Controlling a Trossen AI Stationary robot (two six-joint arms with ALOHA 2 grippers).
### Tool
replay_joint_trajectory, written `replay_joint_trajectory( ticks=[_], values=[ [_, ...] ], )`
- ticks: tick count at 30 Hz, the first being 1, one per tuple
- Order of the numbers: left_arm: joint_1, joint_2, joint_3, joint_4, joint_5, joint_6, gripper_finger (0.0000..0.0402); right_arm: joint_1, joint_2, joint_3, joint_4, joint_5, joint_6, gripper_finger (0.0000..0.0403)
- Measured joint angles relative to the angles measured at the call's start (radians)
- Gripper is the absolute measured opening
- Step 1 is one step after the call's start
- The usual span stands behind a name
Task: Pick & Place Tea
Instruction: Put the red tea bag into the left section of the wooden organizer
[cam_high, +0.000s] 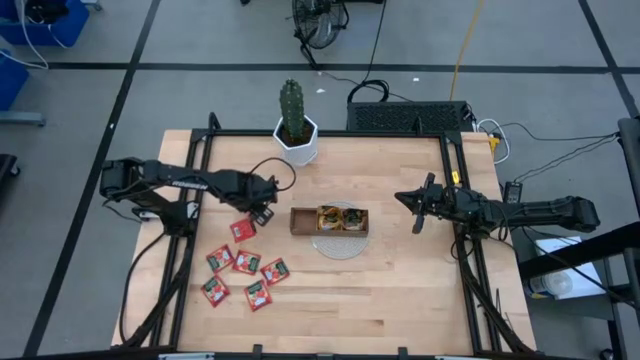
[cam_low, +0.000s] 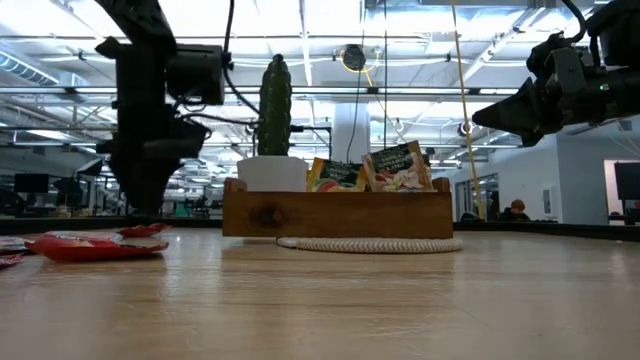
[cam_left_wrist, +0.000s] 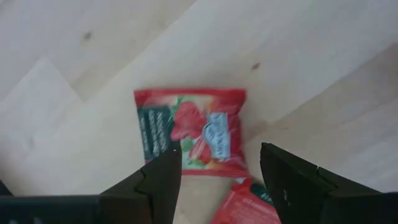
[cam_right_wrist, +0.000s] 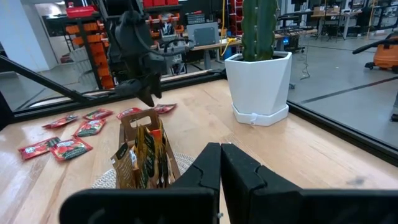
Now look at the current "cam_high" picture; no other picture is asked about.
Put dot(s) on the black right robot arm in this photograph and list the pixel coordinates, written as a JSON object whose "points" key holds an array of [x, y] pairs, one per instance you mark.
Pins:
{"points": [[540, 210]]}

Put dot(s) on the small yellow tag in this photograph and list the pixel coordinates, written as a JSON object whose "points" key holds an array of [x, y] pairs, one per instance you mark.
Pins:
{"points": [[455, 176]]}

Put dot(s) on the white hexagonal plant pot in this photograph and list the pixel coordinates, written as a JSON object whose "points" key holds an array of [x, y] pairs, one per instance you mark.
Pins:
{"points": [[297, 152]]}

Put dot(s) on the blue storage bin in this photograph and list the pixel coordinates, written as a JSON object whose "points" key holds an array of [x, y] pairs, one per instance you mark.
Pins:
{"points": [[65, 30], [12, 80]]}

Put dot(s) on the black aluminium table frame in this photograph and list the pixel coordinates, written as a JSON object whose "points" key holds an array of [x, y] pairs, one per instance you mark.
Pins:
{"points": [[375, 133]]}

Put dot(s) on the black item in bin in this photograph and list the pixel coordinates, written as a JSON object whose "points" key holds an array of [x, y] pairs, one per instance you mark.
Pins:
{"points": [[47, 9]]}

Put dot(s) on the black side cart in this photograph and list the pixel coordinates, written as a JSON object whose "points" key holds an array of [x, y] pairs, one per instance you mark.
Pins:
{"points": [[590, 245]]}

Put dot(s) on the black chair base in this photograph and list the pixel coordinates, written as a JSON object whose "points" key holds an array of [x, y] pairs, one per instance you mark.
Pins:
{"points": [[7, 165]]}

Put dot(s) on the grey cart base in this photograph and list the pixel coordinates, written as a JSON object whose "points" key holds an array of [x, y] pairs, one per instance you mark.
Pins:
{"points": [[20, 118]]}

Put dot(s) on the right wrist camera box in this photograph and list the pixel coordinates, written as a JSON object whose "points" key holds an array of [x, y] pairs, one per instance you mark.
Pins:
{"points": [[442, 197]]}

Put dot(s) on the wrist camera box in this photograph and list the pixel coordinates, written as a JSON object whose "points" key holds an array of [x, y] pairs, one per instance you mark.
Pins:
{"points": [[269, 189], [442, 197]]}

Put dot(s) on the white tape roll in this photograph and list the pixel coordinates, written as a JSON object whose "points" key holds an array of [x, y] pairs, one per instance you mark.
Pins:
{"points": [[552, 285]]}

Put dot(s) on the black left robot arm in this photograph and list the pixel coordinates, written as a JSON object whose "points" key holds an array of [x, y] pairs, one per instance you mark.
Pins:
{"points": [[170, 177]]}

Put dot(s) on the red tea packet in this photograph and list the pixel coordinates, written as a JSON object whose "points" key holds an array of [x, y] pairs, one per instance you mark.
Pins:
{"points": [[275, 271], [242, 231], [258, 295], [215, 290], [246, 262], [220, 258]]}

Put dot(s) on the wooden three-compartment tray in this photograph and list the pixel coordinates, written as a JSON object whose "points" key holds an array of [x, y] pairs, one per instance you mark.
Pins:
{"points": [[302, 222]]}

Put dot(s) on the yellow plug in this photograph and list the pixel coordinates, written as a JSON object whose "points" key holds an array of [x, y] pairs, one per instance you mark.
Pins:
{"points": [[494, 145]]}

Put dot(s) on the white cardboard box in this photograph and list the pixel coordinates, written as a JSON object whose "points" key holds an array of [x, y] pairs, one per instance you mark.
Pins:
{"points": [[585, 285]]}

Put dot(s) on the black floor fan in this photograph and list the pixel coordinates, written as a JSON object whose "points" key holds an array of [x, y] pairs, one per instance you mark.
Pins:
{"points": [[320, 22]]}

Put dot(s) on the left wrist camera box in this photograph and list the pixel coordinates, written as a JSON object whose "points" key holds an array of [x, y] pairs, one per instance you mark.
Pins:
{"points": [[269, 189]]}

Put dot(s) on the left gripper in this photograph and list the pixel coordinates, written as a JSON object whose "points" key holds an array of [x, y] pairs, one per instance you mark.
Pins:
{"points": [[245, 190]]}

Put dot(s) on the black mesh computer case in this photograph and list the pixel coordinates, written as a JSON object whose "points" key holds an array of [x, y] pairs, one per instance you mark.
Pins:
{"points": [[410, 117]]}

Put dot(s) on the green cactus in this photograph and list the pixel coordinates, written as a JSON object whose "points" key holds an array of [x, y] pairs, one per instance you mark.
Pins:
{"points": [[292, 107]]}

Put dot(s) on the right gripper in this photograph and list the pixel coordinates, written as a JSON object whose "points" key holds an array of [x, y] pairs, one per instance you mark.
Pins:
{"points": [[425, 220]]}

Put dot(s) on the black power brick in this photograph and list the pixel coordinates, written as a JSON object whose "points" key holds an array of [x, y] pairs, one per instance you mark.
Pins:
{"points": [[513, 192]]}

